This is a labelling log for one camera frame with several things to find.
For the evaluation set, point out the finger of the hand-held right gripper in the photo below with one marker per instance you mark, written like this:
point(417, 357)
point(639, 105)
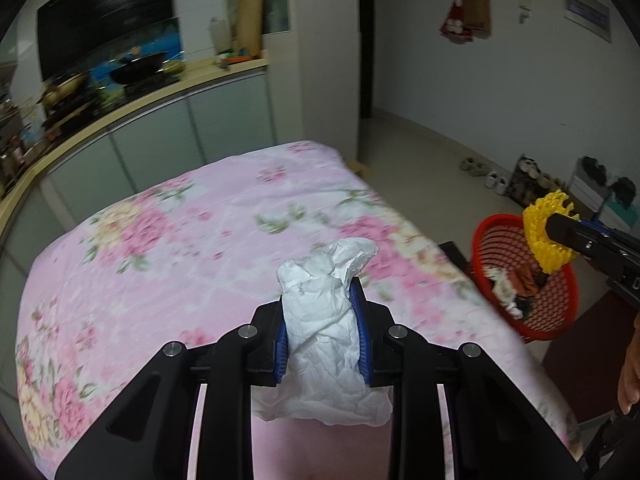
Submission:
point(580, 242)
point(606, 229)

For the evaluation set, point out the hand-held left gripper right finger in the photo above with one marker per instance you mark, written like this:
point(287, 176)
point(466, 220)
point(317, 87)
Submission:
point(365, 355)

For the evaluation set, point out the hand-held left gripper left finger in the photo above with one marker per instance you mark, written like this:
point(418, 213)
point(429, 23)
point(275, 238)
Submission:
point(281, 355)

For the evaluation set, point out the yellow foam fruit net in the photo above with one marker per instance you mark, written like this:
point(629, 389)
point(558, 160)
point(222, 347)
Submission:
point(542, 250)

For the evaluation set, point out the white paper towel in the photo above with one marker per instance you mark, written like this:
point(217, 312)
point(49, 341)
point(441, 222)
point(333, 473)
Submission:
point(500, 287)
point(320, 335)

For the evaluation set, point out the red plastic basket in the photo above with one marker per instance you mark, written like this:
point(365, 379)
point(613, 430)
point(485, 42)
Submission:
point(492, 245)

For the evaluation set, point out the person's right hand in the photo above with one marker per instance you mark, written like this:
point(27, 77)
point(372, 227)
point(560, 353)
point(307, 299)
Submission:
point(631, 375)

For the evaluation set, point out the pair of dark shoes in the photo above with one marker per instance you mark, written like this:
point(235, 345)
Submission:
point(594, 167)
point(623, 191)

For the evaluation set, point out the stack of shoe boxes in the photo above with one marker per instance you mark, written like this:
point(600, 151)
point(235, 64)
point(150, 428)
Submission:
point(585, 187)

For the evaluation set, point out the brown crumpled plastic bag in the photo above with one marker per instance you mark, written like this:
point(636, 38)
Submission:
point(525, 280)

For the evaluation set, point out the black shoe rack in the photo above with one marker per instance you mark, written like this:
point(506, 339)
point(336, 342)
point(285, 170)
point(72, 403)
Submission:
point(515, 192)

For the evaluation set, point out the row of assorted shoes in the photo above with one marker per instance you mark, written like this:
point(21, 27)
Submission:
point(532, 172)

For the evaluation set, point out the white shoe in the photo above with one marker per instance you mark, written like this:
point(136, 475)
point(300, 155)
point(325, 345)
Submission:
point(491, 179)
point(502, 185)

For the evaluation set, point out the black stool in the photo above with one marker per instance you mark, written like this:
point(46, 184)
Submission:
point(457, 255)

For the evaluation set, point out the beige slipper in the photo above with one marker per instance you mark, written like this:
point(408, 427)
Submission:
point(467, 165)
point(480, 168)

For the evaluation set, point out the pink floral blanket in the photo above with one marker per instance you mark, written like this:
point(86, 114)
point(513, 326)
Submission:
point(200, 240)

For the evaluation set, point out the grey kitchen base cabinets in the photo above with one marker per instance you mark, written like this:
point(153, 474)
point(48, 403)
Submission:
point(225, 115)

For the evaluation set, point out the brown hanging bag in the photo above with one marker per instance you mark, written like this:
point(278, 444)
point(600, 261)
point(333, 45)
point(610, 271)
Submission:
point(475, 10)

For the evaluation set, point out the beige kitchen counter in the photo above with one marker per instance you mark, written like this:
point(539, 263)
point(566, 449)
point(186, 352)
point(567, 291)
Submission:
point(150, 102)

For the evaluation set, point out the dark door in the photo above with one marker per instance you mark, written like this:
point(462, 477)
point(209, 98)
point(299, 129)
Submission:
point(366, 35)

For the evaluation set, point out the black gas stove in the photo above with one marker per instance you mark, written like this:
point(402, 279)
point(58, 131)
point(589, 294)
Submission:
point(150, 86)

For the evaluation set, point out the orange kitchen tool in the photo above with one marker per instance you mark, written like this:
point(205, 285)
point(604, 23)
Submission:
point(237, 58)

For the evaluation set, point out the black wok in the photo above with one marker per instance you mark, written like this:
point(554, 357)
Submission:
point(137, 67)

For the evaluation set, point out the white plastic bottle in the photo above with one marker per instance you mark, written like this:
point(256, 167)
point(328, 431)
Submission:
point(218, 37)

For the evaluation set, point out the wooden cutting board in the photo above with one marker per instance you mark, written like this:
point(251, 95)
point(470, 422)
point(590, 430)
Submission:
point(250, 15)

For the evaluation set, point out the gold cooking pan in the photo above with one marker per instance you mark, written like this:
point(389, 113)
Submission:
point(65, 90)

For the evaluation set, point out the black range hood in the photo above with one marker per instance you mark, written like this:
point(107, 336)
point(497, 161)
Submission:
point(110, 15)

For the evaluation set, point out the framed wall notice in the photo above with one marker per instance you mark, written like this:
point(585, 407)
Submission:
point(587, 12)

